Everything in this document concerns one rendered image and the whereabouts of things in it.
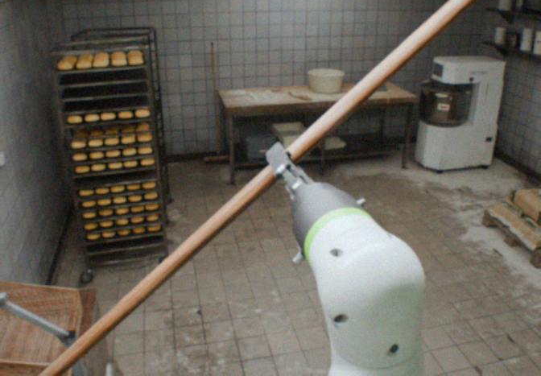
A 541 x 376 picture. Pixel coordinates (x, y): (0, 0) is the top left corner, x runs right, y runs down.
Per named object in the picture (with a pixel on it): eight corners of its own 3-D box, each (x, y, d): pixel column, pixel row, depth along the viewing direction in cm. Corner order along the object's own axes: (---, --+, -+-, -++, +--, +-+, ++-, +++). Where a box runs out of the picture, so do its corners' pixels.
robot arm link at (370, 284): (447, 253, 43) (333, 288, 41) (445, 352, 48) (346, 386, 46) (381, 190, 55) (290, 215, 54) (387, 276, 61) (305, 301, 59)
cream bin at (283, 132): (282, 157, 552) (282, 137, 542) (271, 142, 596) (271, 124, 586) (311, 154, 560) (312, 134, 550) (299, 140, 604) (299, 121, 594)
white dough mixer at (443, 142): (425, 178, 554) (439, 64, 501) (402, 159, 606) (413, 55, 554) (492, 171, 572) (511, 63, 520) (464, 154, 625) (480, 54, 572)
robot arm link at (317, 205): (396, 234, 58) (354, 188, 54) (324, 296, 59) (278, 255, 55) (375, 212, 64) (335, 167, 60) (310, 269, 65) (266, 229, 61)
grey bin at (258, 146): (245, 159, 543) (245, 139, 534) (238, 145, 588) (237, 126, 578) (276, 157, 550) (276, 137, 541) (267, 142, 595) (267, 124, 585)
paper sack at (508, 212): (512, 231, 411) (516, 216, 405) (485, 213, 443) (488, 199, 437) (562, 220, 429) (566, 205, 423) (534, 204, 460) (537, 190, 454)
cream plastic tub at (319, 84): (313, 95, 544) (314, 76, 535) (303, 87, 581) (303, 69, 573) (348, 93, 552) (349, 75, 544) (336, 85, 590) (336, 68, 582)
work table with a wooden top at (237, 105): (229, 185, 535) (225, 107, 499) (220, 159, 606) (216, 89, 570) (409, 168, 579) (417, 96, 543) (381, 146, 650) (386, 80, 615)
